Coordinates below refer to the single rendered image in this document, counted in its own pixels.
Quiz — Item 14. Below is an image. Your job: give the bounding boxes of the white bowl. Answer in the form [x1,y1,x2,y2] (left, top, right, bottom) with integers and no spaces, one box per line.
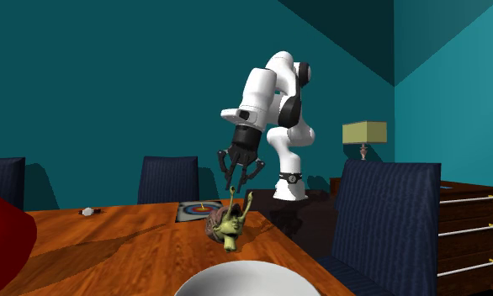
[173,260,322,296]

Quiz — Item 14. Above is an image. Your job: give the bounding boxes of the green snail figure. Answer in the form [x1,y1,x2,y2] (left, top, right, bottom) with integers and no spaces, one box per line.
[205,185,254,253]

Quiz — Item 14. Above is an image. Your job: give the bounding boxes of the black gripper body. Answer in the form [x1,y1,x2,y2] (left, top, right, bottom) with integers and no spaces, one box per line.
[226,124,264,167]

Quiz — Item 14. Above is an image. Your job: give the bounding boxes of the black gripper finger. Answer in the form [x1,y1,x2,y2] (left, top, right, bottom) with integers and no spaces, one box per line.
[216,149,237,188]
[236,158,267,194]

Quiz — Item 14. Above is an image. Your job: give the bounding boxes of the dark blue chair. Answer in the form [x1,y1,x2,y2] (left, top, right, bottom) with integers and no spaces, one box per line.
[0,156,26,212]
[137,156,200,205]
[315,158,443,296]

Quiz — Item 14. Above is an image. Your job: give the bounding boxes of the wooden chest of drawers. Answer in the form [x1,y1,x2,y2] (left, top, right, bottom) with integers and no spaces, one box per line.
[329,177,493,296]

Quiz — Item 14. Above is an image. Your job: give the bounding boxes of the red rounded object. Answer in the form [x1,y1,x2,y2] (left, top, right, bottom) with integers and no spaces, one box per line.
[0,186,39,296]

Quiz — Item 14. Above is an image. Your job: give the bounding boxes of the table lamp yellow shade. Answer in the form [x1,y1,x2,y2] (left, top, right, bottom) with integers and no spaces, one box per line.
[342,120,388,161]

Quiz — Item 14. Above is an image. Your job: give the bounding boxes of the dark robot stand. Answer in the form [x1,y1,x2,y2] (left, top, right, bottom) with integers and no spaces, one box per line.
[242,188,346,260]

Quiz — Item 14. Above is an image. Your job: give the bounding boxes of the target board with dart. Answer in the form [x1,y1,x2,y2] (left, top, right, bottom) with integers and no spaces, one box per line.
[175,200,224,224]

